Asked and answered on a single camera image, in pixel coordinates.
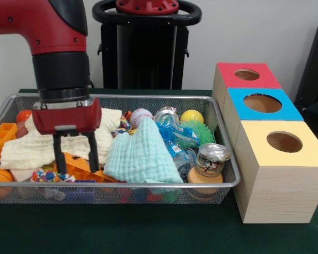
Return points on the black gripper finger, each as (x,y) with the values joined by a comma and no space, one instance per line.
(59,153)
(93,153)

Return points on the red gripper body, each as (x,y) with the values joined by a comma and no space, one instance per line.
(69,119)

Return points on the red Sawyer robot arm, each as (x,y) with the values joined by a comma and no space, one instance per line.
(55,26)

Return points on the silver mesh bin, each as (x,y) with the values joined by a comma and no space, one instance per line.
(148,191)

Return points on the wooden three-hole box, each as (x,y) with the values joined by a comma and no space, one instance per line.
(281,185)

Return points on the orange plastic toy block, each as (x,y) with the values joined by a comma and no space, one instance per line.
(77,164)

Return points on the cream muslin cloth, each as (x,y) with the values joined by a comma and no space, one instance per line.
(29,150)

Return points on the red-orange ball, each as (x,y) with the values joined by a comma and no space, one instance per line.
(22,115)

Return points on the mint green muslin cloth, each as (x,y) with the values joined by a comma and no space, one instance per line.
(143,156)

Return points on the white baseball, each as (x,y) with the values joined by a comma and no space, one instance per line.
(140,117)

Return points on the orange plastic grid tray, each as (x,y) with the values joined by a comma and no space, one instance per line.
(1,135)

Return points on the dark green table cloth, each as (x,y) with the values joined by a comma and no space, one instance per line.
(122,230)

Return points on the yellow ball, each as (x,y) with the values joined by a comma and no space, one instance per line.
(192,116)

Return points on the green spiky ball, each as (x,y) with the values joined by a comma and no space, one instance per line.
(198,132)

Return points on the crushed drink can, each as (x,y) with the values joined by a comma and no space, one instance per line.
(213,158)

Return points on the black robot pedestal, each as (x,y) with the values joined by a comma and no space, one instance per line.
(143,53)

